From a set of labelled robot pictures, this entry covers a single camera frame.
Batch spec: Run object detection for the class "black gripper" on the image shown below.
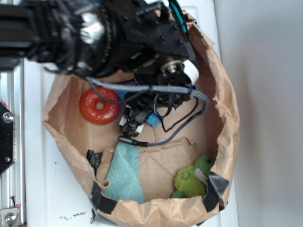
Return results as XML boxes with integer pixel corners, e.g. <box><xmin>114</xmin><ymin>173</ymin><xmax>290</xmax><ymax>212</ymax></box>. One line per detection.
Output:
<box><xmin>119</xmin><ymin>60</ymin><xmax>198</xmax><ymax>134</ymax></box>

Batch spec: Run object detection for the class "blue sponge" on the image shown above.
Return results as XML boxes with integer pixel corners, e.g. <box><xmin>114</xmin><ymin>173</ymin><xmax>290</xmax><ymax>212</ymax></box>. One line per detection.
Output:
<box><xmin>117</xmin><ymin>91</ymin><xmax>160</xmax><ymax>128</ymax></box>

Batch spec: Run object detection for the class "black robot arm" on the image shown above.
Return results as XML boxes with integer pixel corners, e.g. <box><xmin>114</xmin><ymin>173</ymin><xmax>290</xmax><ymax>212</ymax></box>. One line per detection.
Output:
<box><xmin>0</xmin><ymin>0</ymin><xmax>196</xmax><ymax>137</ymax></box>

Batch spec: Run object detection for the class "orange toy donut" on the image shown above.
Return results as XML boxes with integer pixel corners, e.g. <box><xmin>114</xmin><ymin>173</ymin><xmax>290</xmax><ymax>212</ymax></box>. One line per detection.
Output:
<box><xmin>79</xmin><ymin>88</ymin><xmax>120</xmax><ymax>125</ymax></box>

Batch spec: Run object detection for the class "teal cloth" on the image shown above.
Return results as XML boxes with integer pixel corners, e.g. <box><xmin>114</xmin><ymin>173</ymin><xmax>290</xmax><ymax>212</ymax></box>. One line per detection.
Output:
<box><xmin>104</xmin><ymin>142</ymin><xmax>144</xmax><ymax>204</ymax></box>

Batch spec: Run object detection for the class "brown paper bag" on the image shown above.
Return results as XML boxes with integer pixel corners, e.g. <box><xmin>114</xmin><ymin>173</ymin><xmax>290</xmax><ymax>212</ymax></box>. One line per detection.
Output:
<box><xmin>42</xmin><ymin>17</ymin><xmax>240</xmax><ymax>227</ymax></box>

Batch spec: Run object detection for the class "green plush toy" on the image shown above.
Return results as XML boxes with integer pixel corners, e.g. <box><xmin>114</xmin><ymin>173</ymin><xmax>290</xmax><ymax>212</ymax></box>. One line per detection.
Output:
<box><xmin>172</xmin><ymin>155</ymin><xmax>214</xmax><ymax>198</ymax></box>

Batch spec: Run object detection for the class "black mounting plate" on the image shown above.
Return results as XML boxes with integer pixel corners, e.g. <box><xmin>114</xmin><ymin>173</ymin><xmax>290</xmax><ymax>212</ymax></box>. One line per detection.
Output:
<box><xmin>0</xmin><ymin>103</ymin><xmax>15</xmax><ymax>176</ymax></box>

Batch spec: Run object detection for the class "grey braided cable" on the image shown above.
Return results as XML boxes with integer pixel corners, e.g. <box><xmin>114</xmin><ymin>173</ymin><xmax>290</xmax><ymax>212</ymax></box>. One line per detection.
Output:
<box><xmin>86</xmin><ymin>77</ymin><xmax>210</xmax><ymax>148</ymax></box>

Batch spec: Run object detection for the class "aluminium frame rail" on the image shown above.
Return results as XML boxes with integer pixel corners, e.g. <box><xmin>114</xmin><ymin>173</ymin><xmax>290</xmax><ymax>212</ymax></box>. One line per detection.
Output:
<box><xmin>0</xmin><ymin>62</ymin><xmax>27</xmax><ymax>227</ymax></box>

